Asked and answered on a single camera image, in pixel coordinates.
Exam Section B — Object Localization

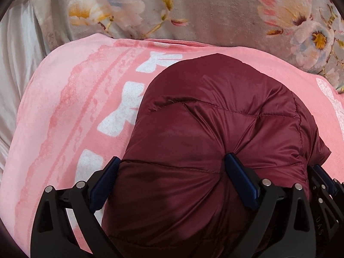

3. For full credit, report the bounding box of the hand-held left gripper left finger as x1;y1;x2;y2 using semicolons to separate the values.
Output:
31;156;121;258

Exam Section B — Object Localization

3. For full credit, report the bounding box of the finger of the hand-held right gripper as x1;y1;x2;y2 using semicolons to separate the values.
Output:
306;163;344;246

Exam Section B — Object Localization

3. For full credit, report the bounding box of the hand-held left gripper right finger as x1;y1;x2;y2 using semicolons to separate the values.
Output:
225;153;321;258

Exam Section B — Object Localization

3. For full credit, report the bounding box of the maroon puffer jacket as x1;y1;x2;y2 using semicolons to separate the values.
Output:
101;53;331;258

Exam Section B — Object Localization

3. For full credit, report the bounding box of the pink printed blanket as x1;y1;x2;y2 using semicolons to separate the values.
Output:
0;34;344;258

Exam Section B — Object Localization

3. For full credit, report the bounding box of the white bed sheet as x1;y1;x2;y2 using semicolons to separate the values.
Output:
0;0;58;167

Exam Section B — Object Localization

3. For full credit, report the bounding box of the grey floral blanket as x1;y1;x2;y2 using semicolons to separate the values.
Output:
28;0;344;93

